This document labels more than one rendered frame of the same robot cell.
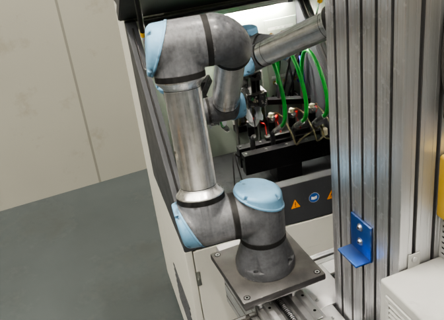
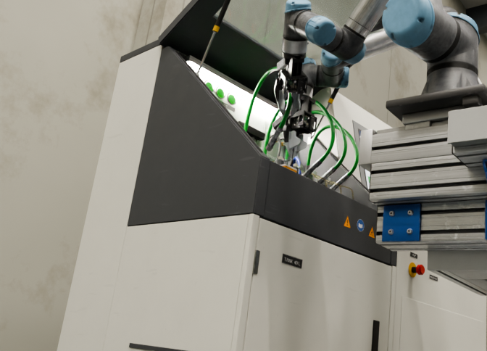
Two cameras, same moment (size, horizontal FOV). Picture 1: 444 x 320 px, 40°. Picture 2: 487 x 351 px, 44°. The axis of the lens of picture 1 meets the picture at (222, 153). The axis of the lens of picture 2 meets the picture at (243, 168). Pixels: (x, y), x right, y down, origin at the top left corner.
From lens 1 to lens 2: 190 cm
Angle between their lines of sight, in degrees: 54
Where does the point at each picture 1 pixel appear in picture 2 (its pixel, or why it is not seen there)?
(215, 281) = (269, 279)
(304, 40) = not seen: hidden behind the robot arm
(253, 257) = (461, 75)
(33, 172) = not seen: outside the picture
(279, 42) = (375, 33)
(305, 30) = not seen: hidden behind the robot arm
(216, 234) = (446, 21)
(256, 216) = (469, 30)
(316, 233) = (356, 273)
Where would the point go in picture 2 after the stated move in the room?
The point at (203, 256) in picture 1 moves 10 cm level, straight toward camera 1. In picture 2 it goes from (267, 232) to (292, 228)
